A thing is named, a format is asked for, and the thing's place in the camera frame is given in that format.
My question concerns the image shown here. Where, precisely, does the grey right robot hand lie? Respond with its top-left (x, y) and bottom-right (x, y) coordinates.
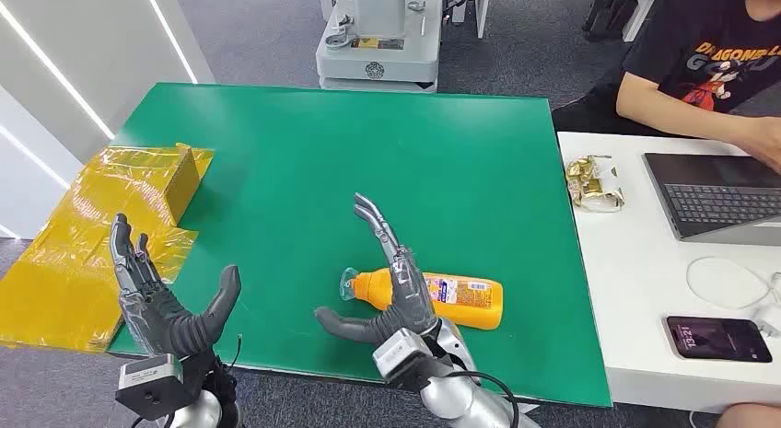
top-left (314, 191), bottom-right (440, 347)

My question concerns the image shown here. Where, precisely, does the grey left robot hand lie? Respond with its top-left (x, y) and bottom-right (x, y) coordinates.
top-left (108, 213), bottom-right (243, 359)

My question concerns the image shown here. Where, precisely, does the person's right hand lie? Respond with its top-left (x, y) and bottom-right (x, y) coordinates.
top-left (735, 115), bottom-right (781, 173)

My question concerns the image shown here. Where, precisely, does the orange bottle with clear cap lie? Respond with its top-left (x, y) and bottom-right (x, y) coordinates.
top-left (339, 266), bottom-right (505, 332)

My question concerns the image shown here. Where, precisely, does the grey laptop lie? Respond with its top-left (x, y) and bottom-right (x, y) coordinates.
top-left (641, 152), bottom-right (781, 249)

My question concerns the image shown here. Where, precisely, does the person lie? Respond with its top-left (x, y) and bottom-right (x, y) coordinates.
top-left (552, 0), bottom-right (781, 173)

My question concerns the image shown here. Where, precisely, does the yellow taped flat cardboard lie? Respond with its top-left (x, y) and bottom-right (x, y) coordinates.
top-left (0, 145), bottom-right (200, 354)

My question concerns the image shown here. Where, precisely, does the yellow taped cardboard box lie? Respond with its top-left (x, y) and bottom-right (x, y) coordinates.
top-left (79, 143), bottom-right (216, 228)

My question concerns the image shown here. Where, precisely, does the green table mat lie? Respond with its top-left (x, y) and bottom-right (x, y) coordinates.
top-left (106, 82), bottom-right (613, 410)

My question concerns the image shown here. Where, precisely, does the gold snack wrapper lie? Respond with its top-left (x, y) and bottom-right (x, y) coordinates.
top-left (565, 155), bottom-right (626, 214)

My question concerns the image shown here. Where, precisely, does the white charger adapter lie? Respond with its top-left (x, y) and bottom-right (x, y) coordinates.
top-left (753, 303), bottom-right (781, 338)

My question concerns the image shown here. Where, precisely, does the white desk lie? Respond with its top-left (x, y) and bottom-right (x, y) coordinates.
top-left (556, 131), bottom-right (781, 414)

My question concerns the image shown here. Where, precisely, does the black chair base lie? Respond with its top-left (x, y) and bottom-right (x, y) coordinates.
top-left (582, 0), bottom-right (641, 43)

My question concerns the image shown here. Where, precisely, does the black smartphone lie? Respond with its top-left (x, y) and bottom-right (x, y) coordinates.
top-left (665, 315), bottom-right (775, 365)

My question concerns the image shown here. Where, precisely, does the person's knee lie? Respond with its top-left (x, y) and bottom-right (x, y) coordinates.
top-left (714, 402), bottom-right (781, 428)

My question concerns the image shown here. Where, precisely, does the white furniture leg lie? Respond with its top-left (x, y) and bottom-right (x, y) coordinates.
top-left (474, 0), bottom-right (493, 40)

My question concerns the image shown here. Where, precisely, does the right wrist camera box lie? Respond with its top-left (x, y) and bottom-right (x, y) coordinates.
top-left (372, 329), bottom-right (437, 390)

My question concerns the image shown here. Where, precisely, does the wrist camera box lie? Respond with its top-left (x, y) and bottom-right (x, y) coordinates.
top-left (372, 329), bottom-right (437, 390)
top-left (114, 353), bottom-right (205, 422)

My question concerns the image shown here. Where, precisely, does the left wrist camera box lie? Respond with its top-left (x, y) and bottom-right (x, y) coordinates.
top-left (114, 353), bottom-right (205, 422)

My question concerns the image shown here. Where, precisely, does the white cable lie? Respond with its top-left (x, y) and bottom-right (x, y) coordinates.
top-left (685, 256), bottom-right (781, 312)

